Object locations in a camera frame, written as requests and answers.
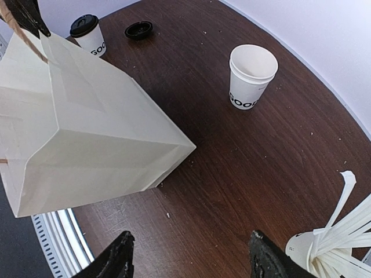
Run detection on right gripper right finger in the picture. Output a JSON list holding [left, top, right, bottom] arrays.
[[249, 230, 315, 277]]

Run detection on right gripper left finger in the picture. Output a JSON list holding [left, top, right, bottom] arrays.
[[72, 231, 135, 278]]

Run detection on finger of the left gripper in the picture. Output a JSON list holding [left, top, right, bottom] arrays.
[[1, 0, 51, 39]]

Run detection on white paper bag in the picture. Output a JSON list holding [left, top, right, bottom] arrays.
[[1, 21, 195, 218]]

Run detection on white paper cup stack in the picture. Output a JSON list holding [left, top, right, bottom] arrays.
[[229, 44, 279, 110]]

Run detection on cup holding stirrers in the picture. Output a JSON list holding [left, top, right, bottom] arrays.
[[285, 228, 325, 277]]

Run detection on white wrapped stirrers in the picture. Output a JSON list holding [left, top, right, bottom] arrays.
[[307, 170, 370, 277]]

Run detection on black cup lid stack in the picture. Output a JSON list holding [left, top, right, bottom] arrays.
[[125, 21, 154, 41]]

